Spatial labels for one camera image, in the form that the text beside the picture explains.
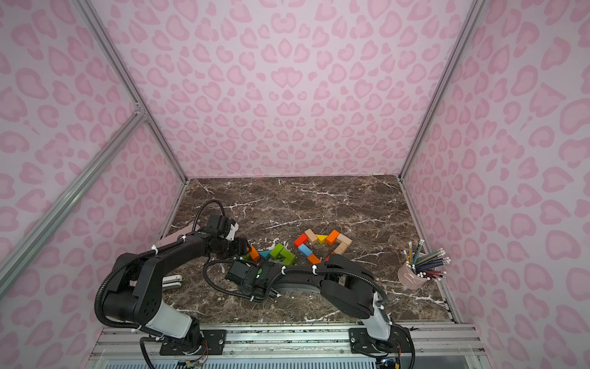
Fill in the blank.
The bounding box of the orange block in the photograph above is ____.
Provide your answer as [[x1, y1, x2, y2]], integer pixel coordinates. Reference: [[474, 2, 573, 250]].
[[307, 254, 321, 264], [249, 246, 261, 261], [325, 230, 340, 246]]

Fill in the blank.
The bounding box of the green block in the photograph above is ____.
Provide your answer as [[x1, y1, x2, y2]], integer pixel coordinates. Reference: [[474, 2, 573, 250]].
[[269, 244, 284, 260], [279, 249, 297, 265]]

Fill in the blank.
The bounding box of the light blue block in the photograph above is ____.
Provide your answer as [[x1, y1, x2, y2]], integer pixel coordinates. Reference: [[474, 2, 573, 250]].
[[298, 244, 313, 258]]

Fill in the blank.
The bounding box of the natural wood block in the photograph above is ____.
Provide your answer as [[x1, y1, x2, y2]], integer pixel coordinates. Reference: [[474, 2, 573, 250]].
[[333, 242, 350, 255], [304, 229, 318, 244], [336, 234, 352, 246]]

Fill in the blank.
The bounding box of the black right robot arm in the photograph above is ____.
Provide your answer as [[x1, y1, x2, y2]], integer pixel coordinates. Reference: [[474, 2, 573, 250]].
[[203, 254, 416, 368]]

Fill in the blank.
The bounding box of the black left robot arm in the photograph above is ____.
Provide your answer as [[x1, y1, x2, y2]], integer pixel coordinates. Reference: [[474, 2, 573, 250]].
[[94, 199, 251, 345]]

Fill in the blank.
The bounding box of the pink pencil case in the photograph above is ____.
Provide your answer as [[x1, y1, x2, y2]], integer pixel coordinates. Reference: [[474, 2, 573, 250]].
[[155, 224, 192, 248]]

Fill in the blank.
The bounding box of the white stapler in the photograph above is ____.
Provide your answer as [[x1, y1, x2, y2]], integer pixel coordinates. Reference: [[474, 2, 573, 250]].
[[162, 275, 183, 291]]

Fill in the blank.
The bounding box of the bundle of pencils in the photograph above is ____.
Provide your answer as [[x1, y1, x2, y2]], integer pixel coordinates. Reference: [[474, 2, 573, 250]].
[[405, 239, 452, 281]]

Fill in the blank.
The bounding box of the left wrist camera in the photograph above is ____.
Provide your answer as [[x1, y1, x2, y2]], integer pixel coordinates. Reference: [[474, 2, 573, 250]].
[[221, 218, 239, 241]]

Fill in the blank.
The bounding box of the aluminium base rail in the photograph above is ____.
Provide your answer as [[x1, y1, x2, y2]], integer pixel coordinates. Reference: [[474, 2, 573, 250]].
[[86, 321, 491, 368]]

